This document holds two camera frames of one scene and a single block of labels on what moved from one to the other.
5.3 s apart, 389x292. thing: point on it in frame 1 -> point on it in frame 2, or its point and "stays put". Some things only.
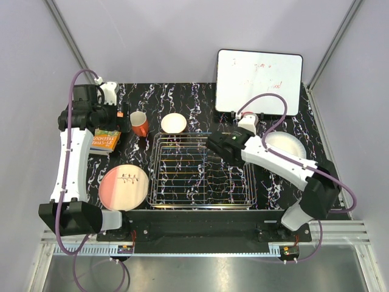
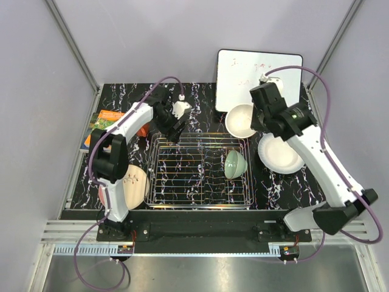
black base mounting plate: x=205 y=230 stays put
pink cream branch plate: x=123 y=187 stays put
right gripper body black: x=237 y=162 -> x=258 y=121
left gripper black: x=120 y=123 -> x=172 y=134
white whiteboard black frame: x=241 y=75 stays put
